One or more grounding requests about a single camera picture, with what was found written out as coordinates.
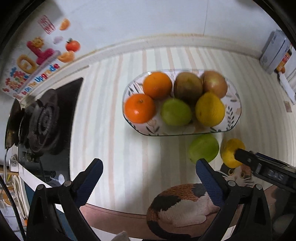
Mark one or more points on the upper orange tangerine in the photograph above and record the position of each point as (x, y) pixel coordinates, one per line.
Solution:
(157, 85)

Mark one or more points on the yellow lemon in plate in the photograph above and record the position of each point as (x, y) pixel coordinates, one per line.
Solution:
(209, 110)

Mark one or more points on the dark red-green apple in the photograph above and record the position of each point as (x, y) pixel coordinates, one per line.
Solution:
(188, 87)

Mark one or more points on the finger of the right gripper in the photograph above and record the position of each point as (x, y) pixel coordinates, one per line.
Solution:
(266, 168)

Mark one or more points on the orange packaged item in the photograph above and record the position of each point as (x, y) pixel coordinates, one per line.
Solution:
(281, 65)

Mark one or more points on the white carton box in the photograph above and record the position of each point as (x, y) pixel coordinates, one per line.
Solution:
(275, 50)

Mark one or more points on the yellow lemon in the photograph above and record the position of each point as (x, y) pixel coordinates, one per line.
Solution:
(227, 151)
(209, 110)

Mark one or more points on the colourful fruit wall sticker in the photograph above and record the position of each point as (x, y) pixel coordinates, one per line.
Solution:
(41, 48)

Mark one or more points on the orange tangerine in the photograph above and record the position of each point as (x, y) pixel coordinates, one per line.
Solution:
(139, 108)
(157, 85)

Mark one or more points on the black gas stove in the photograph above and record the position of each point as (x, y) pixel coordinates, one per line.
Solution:
(44, 134)

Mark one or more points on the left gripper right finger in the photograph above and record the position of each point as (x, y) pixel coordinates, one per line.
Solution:
(254, 222)

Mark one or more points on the large red apple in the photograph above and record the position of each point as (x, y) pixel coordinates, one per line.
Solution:
(215, 83)

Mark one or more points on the lower orange tangerine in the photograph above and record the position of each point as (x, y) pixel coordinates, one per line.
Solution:
(139, 108)

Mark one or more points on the floral ceramic fruit plate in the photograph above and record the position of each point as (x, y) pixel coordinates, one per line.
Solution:
(157, 127)

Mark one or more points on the green fruit in plate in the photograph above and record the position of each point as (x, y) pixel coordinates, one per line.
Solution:
(175, 112)

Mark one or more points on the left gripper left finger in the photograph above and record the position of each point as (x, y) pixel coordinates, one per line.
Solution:
(43, 220)

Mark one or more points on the white folded paper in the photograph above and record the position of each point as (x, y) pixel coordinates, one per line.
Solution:
(286, 87)

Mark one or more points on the green fruit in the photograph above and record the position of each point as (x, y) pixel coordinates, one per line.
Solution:
(175, 112)
(203, 147)

